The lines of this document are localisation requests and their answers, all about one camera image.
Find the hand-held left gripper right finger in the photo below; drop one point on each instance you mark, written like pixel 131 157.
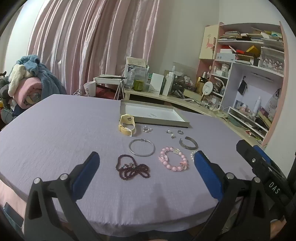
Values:
pixel 208 176

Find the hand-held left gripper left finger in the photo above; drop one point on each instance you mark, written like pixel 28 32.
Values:
pixel 86 173

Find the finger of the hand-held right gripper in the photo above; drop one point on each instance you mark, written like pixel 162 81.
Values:
pixel 248 153
pixel 262 154

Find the thin silver bangle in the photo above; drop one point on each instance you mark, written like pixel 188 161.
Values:
pixel 141 147

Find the yellow wrist watch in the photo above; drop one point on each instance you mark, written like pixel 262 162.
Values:
pixel 126 122

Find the shallow grey cardboard tray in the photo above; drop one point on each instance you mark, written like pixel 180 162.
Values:
pixel 152 113

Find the purple table cloth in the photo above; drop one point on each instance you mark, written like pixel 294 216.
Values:
pixel 57 139

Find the pink bookshelf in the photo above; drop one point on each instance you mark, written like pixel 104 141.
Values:
pixel 256 92

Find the black hanging pouch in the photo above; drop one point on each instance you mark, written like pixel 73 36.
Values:
pixel 242 87

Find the white desk lamp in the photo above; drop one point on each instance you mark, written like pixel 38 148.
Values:
pixel 222 83

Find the cluster of pearl earrings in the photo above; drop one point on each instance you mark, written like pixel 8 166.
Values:
pixel 147 129

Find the round white mirror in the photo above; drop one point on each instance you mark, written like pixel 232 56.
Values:
pixel 207 88

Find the pink bed sheet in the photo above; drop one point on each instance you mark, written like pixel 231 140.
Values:
pixel 10 192

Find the flat cream box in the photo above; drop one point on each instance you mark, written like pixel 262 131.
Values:
pixel 192 93

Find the cream curved desk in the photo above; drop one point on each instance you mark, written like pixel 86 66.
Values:
pixel 175 100

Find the gold box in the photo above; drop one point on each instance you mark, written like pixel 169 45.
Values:
pixel 200 85

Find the white printed cup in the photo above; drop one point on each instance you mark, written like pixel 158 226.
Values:
pixel 89 89

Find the clear display case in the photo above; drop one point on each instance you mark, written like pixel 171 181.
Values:
pixel 272 60

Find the pink rolled blanket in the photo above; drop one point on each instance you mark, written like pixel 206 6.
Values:
pixel 29 92

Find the tall white box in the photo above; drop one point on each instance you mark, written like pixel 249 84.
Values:
pixel 168 84

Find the blue fleece blanket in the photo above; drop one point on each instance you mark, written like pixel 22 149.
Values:
pixel 49 78

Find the green glass jar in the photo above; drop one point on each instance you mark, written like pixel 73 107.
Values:
pixel 138 85

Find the wide white box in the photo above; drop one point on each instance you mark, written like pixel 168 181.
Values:
pixel 156 83

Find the white pump bottle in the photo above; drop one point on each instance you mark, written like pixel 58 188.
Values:
pixel 173 69

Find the stack of papers and packets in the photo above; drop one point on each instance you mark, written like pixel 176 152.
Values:
pixel 136 67

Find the cream cloth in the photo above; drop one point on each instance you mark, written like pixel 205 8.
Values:
pixel 17 78

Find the pink curtain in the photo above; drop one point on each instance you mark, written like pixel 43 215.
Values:
pixel 92 46

